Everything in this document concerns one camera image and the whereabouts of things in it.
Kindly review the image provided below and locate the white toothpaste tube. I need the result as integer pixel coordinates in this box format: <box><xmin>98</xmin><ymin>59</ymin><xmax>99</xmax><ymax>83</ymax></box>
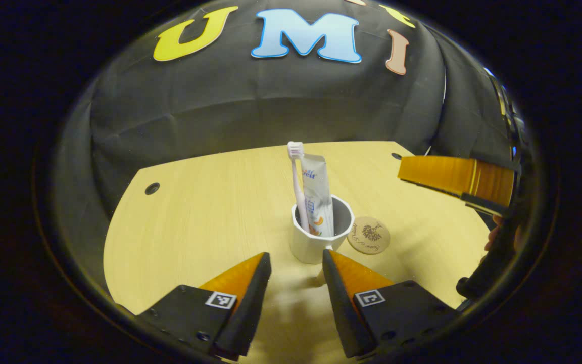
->
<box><xmin>300</xmin><ymin>153</ymin><xmax>335</xmax><ymax>238</ymax></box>

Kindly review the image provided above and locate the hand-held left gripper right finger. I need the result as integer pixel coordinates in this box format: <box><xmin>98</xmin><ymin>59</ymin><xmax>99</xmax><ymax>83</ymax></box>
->
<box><xmin>322</xmin><ymin>249</ymin><xmax>461</xmax><ymax>359</ymax></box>

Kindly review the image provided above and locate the white cable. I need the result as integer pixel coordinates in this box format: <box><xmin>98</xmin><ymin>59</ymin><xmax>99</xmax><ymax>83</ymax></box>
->
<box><xmin>425</xmin><ymin>66</ymin><xmax>447</xmax><ymax>156</ymax></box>

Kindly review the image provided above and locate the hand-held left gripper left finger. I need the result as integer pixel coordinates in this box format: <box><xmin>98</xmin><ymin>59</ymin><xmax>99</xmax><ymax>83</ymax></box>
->
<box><xmin>134</xmin><ymin>252</ymin><xmax>272</xmax><ymax>362</ymax></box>

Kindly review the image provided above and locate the black backdrop cloth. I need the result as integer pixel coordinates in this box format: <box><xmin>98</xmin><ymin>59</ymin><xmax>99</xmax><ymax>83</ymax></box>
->
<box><xmin>51</xmin><ymin>0</ymin><xmax>521</xmax><ymax>294</ymax></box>

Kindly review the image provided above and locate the pink toothbrush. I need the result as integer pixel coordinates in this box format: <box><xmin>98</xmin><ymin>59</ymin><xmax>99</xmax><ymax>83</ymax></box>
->
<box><xmin>287</xmin><ymin>141</ymin><xmax>312</xmax><ymax>234</ymax></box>

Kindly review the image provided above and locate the white cup with wooden handle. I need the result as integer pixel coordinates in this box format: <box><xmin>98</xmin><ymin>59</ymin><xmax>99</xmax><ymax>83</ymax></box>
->
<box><xmin>289</xmin><ymin>195</ymin><xmax>356</xmax><ymax>286</ymax></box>

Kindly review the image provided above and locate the round cork coaster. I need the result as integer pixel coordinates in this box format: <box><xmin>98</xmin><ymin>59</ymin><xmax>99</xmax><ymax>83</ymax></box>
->
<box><xmin>347</xmin><ymin>216</ymin><xmax>391</xmax><ymax>255</ymax></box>

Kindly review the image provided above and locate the wooden desktop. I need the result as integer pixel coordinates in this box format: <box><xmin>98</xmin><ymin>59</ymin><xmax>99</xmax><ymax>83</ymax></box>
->
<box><xmin>103</xmin><ymin>141</ymin><xmax>491</xmax><ymax>364</ymax></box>

